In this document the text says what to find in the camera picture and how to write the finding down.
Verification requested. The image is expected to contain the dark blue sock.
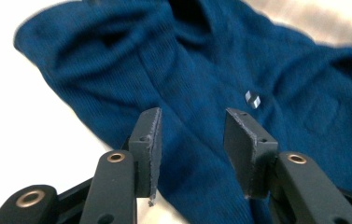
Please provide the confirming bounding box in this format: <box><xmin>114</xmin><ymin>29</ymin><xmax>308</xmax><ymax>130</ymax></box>
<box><xmin>13</xmin><ymin>0</ymin><xmax>352</xmax><ymax>224</ymax></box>

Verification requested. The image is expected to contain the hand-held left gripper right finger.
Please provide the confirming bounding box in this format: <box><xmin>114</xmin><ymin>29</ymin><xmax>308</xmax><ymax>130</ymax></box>
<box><xmin>223</xmin><ymin>107</ymin><xmax>352</xmax><ymax>224</ymax></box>

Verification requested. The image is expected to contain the small silver sock tag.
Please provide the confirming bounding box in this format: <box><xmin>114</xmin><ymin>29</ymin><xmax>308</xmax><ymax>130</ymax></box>
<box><xmin>244</xmin><ymin>90</ymin><xmax>262</xmax><ymax>110</ymax></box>

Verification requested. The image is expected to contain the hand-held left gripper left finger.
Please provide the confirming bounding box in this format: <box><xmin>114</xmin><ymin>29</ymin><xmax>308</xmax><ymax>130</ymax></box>
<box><xmin>79</xmin><ymin>106</ymin><xmax>162</xmax><ymax>224</ymax></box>

